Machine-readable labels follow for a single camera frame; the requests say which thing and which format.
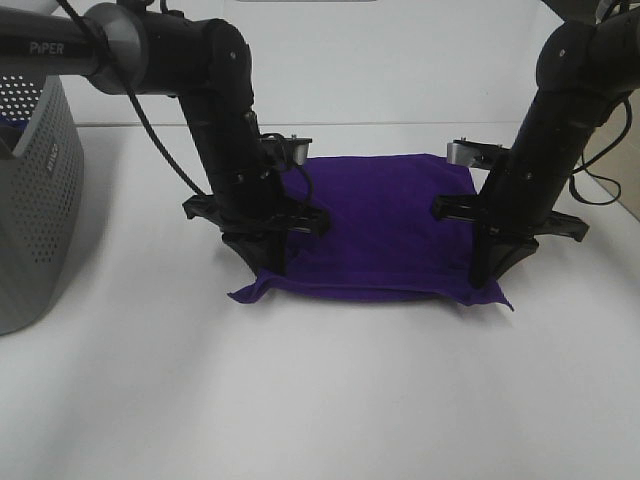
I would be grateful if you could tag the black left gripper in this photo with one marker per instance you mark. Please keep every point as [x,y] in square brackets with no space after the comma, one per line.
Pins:
[247,202]

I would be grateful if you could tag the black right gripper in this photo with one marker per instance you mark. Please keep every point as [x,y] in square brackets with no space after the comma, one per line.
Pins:
[514,199]

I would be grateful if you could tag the purple towel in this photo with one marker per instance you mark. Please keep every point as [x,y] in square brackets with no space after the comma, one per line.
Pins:
[383,244]

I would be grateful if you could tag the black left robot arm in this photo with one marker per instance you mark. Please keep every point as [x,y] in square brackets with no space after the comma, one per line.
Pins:
[126,48]

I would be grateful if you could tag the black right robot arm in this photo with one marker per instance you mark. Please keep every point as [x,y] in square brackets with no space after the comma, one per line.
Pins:
[583,73]

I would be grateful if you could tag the grey perforated laundry basket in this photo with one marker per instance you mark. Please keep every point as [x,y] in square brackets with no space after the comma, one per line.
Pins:
[42,175]

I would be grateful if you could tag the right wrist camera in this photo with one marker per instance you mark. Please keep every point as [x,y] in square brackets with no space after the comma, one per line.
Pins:
[469,154]

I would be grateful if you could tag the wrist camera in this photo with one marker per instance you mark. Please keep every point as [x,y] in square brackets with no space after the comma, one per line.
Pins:
[469,154]
[287,151]

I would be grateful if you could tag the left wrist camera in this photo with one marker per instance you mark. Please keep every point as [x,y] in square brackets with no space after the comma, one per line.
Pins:
[287,151]

